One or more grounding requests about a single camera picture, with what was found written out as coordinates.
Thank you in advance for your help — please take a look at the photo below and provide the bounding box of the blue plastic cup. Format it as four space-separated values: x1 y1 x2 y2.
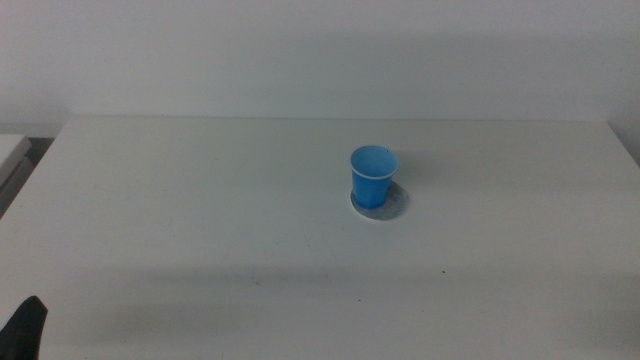
349 144 400 210

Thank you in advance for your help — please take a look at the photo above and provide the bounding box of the round grey cup mat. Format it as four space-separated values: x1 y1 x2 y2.
349 180 410 222

